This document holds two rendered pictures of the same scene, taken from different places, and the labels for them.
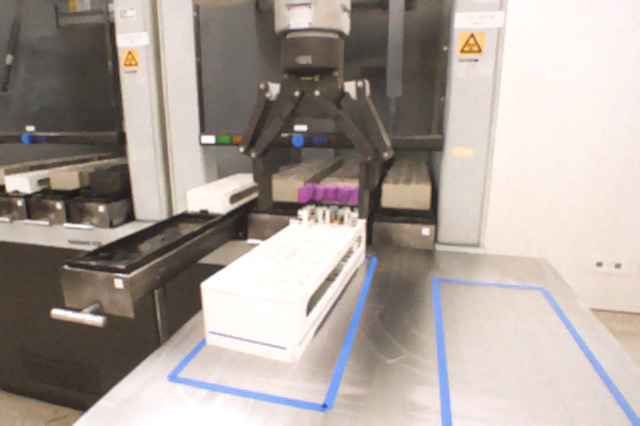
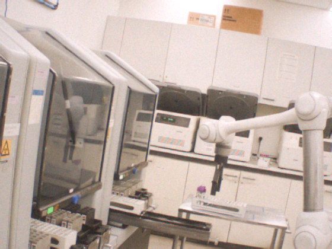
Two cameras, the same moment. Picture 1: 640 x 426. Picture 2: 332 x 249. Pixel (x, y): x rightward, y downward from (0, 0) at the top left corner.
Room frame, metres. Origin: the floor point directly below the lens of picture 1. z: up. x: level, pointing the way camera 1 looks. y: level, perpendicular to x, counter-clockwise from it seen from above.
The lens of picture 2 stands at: (1.01, 2.44, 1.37)
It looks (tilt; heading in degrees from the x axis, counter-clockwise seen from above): 3 degrees down; 266
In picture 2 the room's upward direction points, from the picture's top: 9 degrees clockwise
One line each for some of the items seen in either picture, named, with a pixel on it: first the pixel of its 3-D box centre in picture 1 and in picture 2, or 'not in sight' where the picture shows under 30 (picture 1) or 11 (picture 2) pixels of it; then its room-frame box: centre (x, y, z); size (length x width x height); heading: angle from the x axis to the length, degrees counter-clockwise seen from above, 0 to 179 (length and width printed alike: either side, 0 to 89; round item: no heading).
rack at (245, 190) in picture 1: (232, 193); (112, 203); (1.04, 0.22, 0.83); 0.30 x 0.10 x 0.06; 166
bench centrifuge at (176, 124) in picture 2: not in sight; (172, 115); (0.59, -2.35, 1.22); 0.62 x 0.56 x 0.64; 74
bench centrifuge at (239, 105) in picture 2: not in sight; (228, 123); (0.03, -2.21, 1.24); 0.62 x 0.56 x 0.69; 76
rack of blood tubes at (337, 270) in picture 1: (302, 267); (219, 205); (0.47, 0.01, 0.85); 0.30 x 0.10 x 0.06; 160
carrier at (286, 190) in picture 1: (283, 190); (124, 195); (0.99, 0.08, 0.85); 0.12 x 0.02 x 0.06; 76
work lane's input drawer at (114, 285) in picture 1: (199, 230); (146, 220); (0.87, 0.27, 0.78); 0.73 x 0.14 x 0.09; 166
